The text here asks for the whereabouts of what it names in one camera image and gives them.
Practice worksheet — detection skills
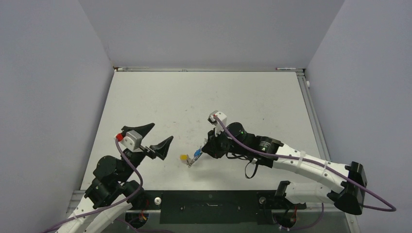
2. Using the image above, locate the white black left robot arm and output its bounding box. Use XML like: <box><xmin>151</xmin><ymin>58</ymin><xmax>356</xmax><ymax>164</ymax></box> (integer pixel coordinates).
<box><xmin>49</xmin><ymin>133</ymin><xmax>173</xmax><ymax>233</ymax></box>

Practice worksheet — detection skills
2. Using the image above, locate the aluminium rail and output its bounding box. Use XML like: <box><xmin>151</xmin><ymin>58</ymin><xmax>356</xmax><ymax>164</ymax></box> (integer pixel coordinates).
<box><xmin>296</xmin><ymin>69</ymin><xmax>331</xmax><ymax>161</ymax></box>
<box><xmin>114</xmin><ymin>67</ymin><xmax>305</xmax><ymax>73</ymax></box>

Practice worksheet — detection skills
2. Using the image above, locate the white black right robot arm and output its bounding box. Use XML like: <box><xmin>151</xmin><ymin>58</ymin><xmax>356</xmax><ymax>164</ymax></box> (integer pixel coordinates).
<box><xmin>140</xmin><ymin>121</ymin><xmax>367</xmax><ymax>215</ymax></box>

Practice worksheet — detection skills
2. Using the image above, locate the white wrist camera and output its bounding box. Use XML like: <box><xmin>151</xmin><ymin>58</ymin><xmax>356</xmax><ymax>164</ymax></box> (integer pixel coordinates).
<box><xmin>208</xmin><ymin>110</ymin><xmax>227</xmax><ymax>136</ymax></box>
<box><xmin>115</xmin><ymin>130</ymin><xmax>143</xmax><ymax>152</ymax></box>

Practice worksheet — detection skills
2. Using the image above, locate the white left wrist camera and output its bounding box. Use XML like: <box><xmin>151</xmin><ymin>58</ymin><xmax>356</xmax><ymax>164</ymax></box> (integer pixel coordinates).
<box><xmin>115</xmin><ymin>130</ymin><xmax>143</xmax><ymax>152</ymax></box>

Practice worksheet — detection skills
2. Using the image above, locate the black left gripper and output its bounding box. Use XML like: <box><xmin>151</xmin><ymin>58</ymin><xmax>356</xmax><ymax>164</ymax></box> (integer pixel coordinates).
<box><xmin>119</xmin><ymin>123</ymin><xmax>172</xmax><ymax>182</ymax></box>

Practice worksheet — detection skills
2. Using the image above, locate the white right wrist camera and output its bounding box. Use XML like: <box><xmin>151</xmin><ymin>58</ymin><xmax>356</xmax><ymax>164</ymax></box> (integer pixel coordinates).
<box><xmin>208</xmin><ymin>110</ymin><xmax>227</xmax><ymax>136</ymax></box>

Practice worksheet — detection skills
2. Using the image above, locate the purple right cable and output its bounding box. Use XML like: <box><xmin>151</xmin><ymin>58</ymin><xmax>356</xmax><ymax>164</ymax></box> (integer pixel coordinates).
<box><xmin>214</xmin><ymin>116</ymin><xmax>397</xmax><ymax>213</ymax></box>

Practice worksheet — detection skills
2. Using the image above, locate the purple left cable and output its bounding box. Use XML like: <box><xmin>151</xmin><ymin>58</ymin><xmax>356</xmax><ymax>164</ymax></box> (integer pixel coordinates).
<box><xmin>40</xmin><ymin>138</ymin><xmax>144</xmax><ymax>233</ymax></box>

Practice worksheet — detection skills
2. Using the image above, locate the pink white marker pen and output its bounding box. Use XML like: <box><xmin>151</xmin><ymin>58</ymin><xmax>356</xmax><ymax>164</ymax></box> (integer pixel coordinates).
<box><xmin>276</xmin><ymin>67</ymin><xmax>298</xmax><ymax>71</ymax></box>

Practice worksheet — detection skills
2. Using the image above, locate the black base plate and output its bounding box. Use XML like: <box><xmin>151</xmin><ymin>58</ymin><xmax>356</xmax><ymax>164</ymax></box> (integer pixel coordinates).
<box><xmin>130</xmin><ymin>190</ymin><xmax>307</xmax><ymax>225</ymax></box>

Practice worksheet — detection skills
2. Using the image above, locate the blue key tag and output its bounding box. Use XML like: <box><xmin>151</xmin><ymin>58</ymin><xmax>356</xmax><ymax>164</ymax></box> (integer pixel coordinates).
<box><xmin>194</xmin><ymin>149</ymin><xmax>203</xmax><ymax>159</ymax></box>

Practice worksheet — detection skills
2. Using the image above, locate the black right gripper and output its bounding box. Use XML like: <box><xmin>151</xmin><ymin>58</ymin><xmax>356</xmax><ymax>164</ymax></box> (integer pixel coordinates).
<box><xmin>203</xmin><ymin>125</ymin><xmax>247</xmax><ymax>159</ymax></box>

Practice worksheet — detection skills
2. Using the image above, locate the aluminium right side rail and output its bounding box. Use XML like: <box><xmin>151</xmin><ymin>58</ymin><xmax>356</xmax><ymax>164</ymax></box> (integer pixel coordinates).
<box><xmin>296</xmin><ymin>69</ymin><xmax>331</xmax><ymax>161</ymax></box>

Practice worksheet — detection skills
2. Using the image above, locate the purple cable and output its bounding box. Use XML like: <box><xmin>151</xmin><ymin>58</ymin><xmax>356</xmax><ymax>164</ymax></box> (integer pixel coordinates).
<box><xmin>214</xmin><ymin>116</ymin><xmax>397</xmax><ymax>213</ymax></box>
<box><xmin>40</xmin><ymin>138</ymin><xmax>144</xmax><ymax>233</ymax></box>

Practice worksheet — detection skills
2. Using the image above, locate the aluminium back rail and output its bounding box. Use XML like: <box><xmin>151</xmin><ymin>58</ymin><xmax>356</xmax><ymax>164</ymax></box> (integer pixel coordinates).
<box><xmin>114</xmin><ymin>67</ymin><xmax>305</xmax><ymax>73</ymax></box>

